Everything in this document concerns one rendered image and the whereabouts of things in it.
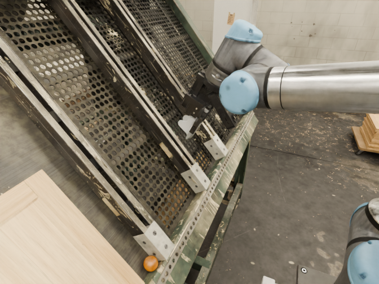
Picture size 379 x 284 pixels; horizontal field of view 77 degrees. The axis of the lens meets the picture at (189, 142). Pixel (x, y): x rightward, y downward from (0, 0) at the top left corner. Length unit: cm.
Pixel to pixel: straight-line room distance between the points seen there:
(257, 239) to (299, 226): 41
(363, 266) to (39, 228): 75
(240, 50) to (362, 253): 48
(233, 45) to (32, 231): 69
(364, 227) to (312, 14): 500
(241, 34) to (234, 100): 19
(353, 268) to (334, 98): 34
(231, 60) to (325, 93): 25
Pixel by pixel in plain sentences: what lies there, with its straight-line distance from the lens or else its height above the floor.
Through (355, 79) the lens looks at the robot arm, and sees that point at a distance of 41.
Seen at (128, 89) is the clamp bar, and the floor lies 135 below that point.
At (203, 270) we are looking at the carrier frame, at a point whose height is 18.
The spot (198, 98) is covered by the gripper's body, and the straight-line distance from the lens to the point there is 66.
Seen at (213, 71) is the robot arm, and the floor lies 154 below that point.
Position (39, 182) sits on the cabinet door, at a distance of 81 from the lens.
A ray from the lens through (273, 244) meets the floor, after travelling 218.
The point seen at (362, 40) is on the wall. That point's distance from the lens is 564.
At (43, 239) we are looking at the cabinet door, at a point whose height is 114.
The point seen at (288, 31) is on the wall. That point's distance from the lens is 552.
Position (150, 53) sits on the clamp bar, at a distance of 131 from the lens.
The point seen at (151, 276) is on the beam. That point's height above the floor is 90.
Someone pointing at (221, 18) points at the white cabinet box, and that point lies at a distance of 424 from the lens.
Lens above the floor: 170
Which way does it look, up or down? 32 degrees down
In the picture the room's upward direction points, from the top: straight up
